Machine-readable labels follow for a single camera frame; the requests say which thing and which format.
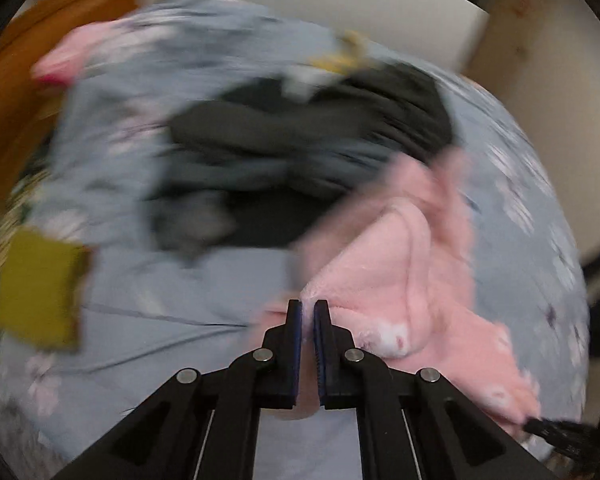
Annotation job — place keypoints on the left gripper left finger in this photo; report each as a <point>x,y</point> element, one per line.
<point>202,426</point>

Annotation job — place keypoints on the mustard yellow knit garment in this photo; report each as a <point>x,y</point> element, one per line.
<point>40,290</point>

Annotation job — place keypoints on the cardboard box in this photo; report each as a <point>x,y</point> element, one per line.
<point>525,54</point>

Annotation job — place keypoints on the orange wooden headboard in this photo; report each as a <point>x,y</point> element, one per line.
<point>29,110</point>

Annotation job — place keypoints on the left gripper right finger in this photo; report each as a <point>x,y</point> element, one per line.
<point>412,426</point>

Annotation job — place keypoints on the yellow and white small cloth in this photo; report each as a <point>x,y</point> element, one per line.
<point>301,81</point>

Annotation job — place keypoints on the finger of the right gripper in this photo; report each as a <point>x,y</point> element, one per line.
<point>567,438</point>

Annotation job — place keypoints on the pink pillow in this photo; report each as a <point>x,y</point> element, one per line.
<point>62,65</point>

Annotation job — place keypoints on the black sweatshirt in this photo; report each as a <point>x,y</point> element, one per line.
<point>257,165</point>

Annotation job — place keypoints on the pink fleece floral garment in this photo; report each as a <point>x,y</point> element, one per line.
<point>393,262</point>

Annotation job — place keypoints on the blue-grey floral bed sheet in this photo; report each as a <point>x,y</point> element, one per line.
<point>145,311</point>

